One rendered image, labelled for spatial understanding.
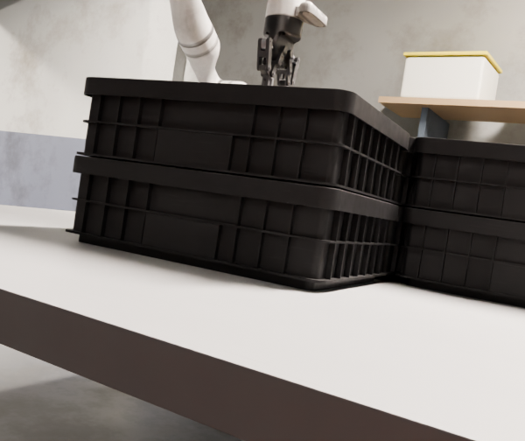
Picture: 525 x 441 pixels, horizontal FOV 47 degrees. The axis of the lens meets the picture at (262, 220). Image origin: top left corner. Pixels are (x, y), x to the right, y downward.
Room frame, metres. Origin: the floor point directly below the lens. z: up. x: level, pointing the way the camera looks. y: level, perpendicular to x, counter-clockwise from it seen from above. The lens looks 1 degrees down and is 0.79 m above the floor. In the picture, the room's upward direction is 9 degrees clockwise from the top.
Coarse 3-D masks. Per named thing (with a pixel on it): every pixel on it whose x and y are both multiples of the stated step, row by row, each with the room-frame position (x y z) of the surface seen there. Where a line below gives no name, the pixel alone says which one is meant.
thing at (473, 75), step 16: (416, 64) 2.92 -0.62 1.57; (432, 64) 2.88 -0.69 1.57; (448, 64) 2.84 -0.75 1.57; (464, 64) 2.80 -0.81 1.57; (480, 64) 2.76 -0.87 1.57; (496, 64) 2.90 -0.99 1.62; (416, 80) 2.91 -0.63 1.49; (432, 80) 2.87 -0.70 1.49; (448, 80) 2.83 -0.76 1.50; (464, 80) 2.79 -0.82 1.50; (480, 80) 2.76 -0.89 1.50; (496, 80) 2.97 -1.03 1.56; (416, 96) 2.91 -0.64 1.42; (432, 96) 2.87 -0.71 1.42; (448, 96) 2.83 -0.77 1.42; (464, 96) 2.79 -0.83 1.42; (480, 96) 2.77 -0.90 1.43
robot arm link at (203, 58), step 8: (208, 40) 1.44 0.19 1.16; (216, 40) 1.47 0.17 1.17; (184, 48) 1.46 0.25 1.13; (192, 48) 1.44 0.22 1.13; (200, 48) 1.45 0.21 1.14; (208, 48) 1.46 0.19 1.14; (216, 48) 1.48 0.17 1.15; (192, 56) 1.47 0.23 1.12; (200, 56) 1.46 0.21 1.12; (208, 56) 1.47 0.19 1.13; (216, 56) 1.49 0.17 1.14; (192, 64) 1.50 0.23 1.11; (200, 64) 1.49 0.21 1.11; (208, 64) 1.50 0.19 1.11; (200, 72) 1.52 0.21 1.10; (208, 72) 1.53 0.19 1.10; (200, 80) 1.56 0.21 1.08; (208, 80) 1.57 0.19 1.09; (216, 80) 1.62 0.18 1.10
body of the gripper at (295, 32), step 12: (264, 24) 1.16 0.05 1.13; (276, 24) 1.14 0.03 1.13; (288, 24) 1.14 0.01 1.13; (300, 24) 1.16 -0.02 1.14; (264, 36) 1.18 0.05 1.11; (276, 36) 1.14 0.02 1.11; (288, 36) 1.15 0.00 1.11; (300, 36) 1.16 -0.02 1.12; (276, 48) 1.14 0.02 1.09; (288, 48) 1.18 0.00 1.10
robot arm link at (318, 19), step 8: (272, 0) 1.15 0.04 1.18; (280, 0) 1.14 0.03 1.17; (288, 0) 1.14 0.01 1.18; (296, 0) 1.14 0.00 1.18; (304, 0) 1.16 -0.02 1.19; (272, 8) 1.15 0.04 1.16; (280, 8) 1.14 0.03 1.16; (288, 8) 1.14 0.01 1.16; (296, 8) 1.14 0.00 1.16; (304, 8) 1.11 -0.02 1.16; (312, 8) 1.11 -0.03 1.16; (296, 16) 1.14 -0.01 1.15; (304, 16) 1.13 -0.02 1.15; (312, 16) 1.13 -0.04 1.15; (320, 16) 1.14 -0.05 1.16; (312, 24) 1.18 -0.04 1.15; (320, 24) 1.17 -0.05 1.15
